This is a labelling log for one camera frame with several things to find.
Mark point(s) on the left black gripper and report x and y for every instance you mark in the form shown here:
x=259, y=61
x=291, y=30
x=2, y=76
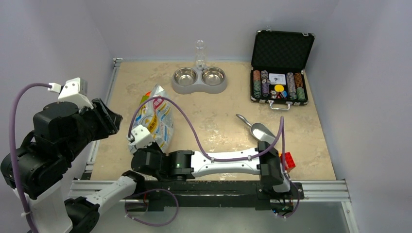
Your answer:
x=113, y=120

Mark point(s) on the orange green toy block piece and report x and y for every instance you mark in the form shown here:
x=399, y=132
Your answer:
x=145, y=97

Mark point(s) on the red yellow toy block car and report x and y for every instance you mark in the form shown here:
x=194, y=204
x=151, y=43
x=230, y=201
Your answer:
x=289, y=162

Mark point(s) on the clear water bottle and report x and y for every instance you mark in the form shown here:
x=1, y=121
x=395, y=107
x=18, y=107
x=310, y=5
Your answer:
x=200, y=57

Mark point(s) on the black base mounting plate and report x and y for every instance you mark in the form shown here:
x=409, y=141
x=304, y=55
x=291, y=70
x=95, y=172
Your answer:
x=221, y=194

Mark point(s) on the metal food scoop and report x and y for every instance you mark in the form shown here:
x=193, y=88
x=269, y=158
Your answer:
x=258, y=130

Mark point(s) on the pet food bag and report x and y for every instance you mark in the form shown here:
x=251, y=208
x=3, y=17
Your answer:
x=156, y=115

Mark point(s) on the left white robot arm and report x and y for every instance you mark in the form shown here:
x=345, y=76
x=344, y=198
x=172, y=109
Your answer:
x=61, y=131

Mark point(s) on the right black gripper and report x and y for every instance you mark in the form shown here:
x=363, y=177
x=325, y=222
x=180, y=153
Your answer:
x=154, y=144

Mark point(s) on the black poker chip case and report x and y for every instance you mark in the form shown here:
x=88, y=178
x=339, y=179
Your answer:
x=277, y=67

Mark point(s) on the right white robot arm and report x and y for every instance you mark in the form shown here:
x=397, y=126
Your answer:
x=263, y=160

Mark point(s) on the grey double pet bowl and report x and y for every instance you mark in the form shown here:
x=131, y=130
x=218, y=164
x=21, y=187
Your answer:
x=188, y=80

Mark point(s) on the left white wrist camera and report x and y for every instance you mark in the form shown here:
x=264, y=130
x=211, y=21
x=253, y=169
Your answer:
x=74, y=91

